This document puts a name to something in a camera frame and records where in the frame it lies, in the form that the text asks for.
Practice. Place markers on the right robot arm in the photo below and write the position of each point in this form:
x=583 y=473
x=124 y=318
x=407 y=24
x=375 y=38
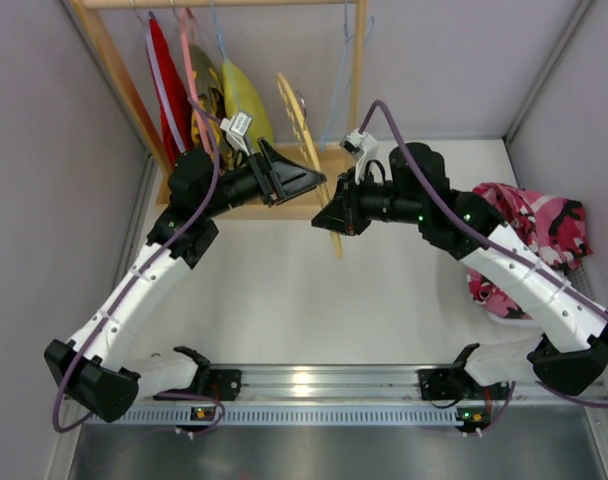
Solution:
x=571 y=351

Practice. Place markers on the white lavender hanger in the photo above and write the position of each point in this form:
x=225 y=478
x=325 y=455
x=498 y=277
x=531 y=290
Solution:
x=161 y=85

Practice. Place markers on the red trousers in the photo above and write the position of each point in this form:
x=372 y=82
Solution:
x=171 y=100

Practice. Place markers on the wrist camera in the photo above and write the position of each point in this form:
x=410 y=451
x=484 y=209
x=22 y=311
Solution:
x=362 y=147
x=236 y=129

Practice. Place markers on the aluminium mounting rail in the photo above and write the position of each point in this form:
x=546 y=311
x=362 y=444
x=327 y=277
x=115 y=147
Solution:
x=332 y=384

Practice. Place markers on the lime green trousers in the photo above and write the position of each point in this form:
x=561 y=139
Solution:
x=240 y=95

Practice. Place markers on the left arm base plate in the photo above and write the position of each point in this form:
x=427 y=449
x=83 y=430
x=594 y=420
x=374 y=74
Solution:
x=223 y=384

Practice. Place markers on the pink hanger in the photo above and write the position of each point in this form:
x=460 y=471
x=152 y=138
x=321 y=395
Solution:
x=187 y=38

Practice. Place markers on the pink black patterned trousers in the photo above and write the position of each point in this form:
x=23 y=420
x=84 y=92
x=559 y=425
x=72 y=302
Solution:
x=554 y=228

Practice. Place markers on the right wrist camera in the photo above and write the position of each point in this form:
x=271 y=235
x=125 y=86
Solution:
x=362 y=147

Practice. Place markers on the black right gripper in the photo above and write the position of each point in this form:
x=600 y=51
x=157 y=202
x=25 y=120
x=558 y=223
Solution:
x=353 y=203

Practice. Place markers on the slotted cable duct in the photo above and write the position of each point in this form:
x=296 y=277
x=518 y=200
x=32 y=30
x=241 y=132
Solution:
x=300 y=415

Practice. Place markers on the wooden clothes rack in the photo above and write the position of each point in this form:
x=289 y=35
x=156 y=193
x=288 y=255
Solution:
x=98 y=37

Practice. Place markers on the white plastic basket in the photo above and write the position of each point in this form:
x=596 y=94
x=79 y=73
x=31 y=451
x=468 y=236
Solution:
x=579 y=280

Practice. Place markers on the cream wooden hanger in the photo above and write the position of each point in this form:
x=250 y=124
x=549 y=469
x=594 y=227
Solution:
x=295 y=112

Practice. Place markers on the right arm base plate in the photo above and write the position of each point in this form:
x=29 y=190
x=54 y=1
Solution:
x=436 y=385

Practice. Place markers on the camouflage yellow green trousers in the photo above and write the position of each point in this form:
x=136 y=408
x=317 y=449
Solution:
x=206 y=79

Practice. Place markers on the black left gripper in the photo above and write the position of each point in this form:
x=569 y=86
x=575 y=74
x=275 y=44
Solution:
x=268 y=178

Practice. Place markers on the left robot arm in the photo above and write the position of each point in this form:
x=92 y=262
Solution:
x=92 y=366

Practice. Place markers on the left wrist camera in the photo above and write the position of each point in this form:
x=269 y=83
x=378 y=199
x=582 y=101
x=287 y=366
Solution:
x=236 y=129

